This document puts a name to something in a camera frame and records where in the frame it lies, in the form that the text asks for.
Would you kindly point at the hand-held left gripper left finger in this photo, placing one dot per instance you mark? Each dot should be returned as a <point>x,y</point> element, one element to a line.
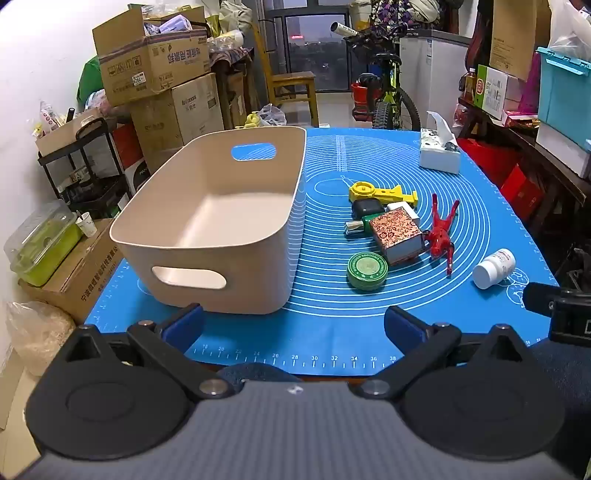
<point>185,324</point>

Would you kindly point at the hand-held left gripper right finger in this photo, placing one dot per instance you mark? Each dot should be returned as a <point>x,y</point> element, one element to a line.
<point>405,326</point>

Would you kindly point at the green round tin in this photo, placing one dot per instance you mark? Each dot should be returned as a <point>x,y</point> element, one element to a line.
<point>367,272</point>

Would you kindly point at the white pill bottle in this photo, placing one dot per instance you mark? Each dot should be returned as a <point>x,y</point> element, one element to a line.
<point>491,270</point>

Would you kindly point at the beige plastic basket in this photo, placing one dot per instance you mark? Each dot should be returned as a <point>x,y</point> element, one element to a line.
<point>258,267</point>

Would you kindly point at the red figurine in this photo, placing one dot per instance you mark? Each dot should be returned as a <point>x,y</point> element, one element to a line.
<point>436,235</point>

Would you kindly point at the red patterned square box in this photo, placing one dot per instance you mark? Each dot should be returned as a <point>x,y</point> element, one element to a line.
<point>395,228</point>

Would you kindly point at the green bottle with silver cap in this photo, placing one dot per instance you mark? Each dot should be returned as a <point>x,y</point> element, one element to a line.
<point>354,229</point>

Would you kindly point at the small white block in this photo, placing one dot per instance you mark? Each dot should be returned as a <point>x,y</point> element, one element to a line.
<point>400,206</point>

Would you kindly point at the blue silicone baking mat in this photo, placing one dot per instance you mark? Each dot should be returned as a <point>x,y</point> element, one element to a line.
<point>323,323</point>

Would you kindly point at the flat cardboard box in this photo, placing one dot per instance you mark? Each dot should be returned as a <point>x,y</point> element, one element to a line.
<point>78,274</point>

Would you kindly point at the red gift box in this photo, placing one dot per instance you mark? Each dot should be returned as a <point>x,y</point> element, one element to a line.
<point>521,191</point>

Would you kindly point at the black earbud case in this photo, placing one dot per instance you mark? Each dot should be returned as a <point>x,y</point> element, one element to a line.
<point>367,207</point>

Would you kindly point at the white paper cup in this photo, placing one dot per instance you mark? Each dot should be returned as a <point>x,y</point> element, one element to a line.
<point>87,227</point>

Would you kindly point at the dark wooden side table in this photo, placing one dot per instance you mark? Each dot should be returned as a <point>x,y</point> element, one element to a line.
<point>545,170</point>

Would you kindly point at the yellow plastic tool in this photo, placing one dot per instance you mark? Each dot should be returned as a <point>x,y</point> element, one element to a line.
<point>362,190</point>

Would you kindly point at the clear plastic bag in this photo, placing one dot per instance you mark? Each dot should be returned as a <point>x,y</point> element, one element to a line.
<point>37,332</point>

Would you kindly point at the green container with clear lid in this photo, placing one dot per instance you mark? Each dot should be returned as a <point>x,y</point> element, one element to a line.
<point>41,261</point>

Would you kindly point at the white storage box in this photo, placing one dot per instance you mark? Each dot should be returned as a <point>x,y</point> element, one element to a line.
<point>561,147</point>

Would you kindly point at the red bag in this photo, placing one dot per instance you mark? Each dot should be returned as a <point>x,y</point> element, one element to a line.
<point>485,159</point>

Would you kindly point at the white tissue box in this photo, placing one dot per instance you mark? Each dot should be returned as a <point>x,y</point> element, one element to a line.
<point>438,159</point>

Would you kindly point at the pink patterned packet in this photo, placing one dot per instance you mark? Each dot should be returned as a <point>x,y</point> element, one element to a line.
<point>519,118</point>

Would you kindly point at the green and black bicycle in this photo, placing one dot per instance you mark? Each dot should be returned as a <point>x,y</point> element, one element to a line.
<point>383,115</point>

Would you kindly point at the yellow toy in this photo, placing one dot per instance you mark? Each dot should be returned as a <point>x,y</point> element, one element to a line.
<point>249,121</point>

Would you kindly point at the large brown cardboard box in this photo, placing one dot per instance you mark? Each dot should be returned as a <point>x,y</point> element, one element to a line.
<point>184,110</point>

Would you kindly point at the teal storage box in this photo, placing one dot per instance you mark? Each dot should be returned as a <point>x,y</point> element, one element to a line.
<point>563,92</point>

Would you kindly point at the black utility cart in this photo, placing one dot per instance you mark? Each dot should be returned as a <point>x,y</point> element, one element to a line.
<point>92,127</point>

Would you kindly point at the crumpled plastic bag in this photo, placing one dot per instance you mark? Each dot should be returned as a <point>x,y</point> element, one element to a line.
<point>272,115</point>

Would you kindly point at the green and white carton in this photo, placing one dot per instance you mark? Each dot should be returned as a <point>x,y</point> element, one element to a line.
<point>491,92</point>

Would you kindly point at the red bin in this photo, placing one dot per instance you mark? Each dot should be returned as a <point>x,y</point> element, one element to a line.
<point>364,101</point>

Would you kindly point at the amber drink bottle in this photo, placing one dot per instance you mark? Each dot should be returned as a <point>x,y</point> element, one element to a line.
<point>470,87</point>

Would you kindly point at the white chest freezer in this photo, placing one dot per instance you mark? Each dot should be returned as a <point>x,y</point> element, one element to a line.
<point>434,69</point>

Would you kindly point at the green bag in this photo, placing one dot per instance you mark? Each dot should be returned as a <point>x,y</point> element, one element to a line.
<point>90,83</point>

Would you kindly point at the open printed cardboard box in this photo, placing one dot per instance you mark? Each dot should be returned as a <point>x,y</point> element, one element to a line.
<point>152,60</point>

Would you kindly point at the wooden chair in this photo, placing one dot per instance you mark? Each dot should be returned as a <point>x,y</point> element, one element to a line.
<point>291,78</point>

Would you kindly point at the brown cardboard sheet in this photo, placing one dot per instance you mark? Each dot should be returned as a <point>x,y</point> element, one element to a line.
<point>517,37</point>

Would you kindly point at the white plastic bag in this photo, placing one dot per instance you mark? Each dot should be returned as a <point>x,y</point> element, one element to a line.
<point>572,27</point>

